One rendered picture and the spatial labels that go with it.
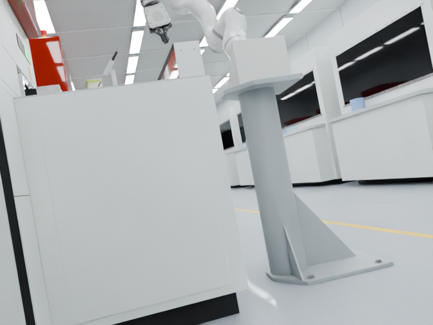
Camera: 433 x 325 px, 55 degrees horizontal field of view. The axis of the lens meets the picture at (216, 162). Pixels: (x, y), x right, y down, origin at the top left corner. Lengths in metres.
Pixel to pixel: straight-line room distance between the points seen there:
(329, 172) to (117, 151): 5.10
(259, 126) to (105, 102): 0.67
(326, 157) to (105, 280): 5.14
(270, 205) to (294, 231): 0.15
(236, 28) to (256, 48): 0.29
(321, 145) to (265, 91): 4.48
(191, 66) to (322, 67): 4.95
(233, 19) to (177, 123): 0.83
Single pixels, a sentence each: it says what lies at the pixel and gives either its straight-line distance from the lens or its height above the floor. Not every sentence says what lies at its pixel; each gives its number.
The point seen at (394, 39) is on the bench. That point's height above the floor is 1.53.
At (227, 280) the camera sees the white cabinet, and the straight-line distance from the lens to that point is 1.45.
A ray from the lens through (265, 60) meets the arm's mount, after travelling 1.80.
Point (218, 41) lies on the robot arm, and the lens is 2.13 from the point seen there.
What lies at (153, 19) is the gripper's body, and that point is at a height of 1.19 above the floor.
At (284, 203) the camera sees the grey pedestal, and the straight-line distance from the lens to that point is 1.77.
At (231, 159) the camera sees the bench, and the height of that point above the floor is 0.72.
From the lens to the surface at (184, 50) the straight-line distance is 1.53.
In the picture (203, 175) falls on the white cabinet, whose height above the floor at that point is 0.48.
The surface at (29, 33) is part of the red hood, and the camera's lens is 2.06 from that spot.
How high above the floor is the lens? 0.49
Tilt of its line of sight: 1 degrees up
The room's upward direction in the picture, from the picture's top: 10 degrees counter-clockwise
